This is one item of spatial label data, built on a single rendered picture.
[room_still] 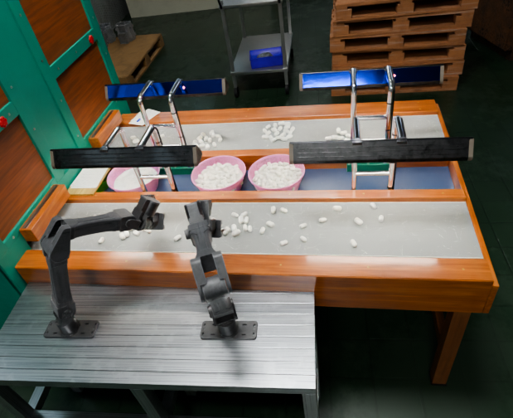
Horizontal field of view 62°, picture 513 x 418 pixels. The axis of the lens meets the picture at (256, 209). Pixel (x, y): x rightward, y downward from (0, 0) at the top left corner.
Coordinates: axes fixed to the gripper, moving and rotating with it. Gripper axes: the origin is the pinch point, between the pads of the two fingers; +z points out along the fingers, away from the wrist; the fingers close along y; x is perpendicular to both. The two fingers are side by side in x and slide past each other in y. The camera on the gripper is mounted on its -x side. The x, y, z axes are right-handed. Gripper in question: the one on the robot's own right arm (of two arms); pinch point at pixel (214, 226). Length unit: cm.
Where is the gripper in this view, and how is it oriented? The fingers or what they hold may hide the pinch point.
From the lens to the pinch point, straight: 165.3
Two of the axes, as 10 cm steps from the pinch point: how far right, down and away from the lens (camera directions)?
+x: 0.1, 10.0, 0.4
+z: 1.9, -0.4, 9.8
